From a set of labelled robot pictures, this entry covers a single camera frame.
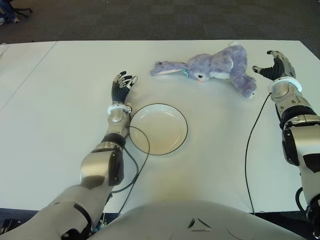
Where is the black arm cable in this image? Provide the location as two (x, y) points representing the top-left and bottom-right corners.
(99, 111), (151, 226)
(244, 91), (273, 216)

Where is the black office chair base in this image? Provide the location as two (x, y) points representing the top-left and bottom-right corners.
(13, 6), (34, 18)

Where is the white plate black rim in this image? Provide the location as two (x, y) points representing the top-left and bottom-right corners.
(128, 103), (189, 156)

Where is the purple plush bunny doll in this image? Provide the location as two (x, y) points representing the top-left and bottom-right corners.
(149, 41), (258, 100)

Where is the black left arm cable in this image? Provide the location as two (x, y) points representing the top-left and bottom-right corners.
(99, 111), (151, 226)

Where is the person in blue jeans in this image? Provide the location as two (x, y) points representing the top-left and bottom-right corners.
(0, 0), (20, 25)

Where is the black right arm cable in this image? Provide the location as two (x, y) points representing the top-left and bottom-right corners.
(244, 91), (273, 216)

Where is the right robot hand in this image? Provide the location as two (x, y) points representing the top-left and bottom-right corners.
(252, 49), (297, 81)

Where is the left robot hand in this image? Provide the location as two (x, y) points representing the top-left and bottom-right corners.
(110, 71), (139, 105)

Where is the silver robot torso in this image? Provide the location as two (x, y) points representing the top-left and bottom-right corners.
(87, 199), (303, 240)

